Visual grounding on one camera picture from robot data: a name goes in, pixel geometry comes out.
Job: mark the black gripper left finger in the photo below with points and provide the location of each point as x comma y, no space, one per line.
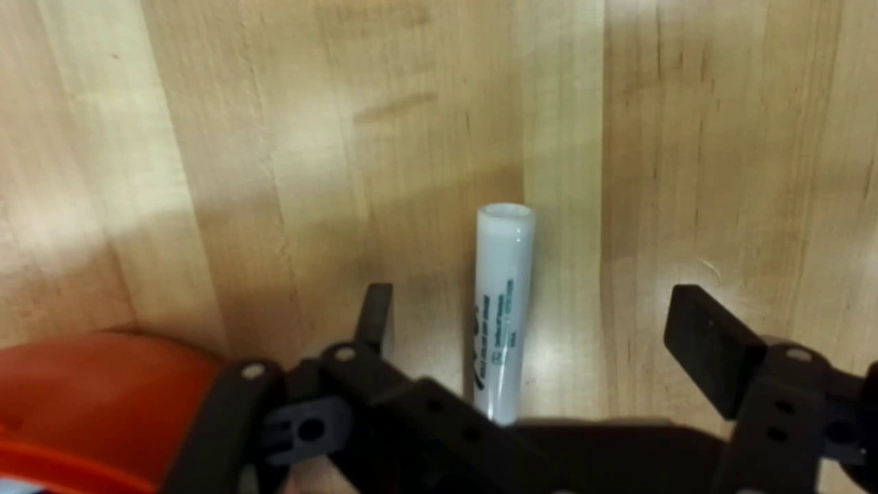
304,400

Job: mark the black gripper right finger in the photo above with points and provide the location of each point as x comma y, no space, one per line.
777,392

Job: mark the white marker with green cap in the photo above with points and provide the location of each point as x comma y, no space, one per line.
501,311

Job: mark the orange-red cup holding markers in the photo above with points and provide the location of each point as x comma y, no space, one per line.
91,400

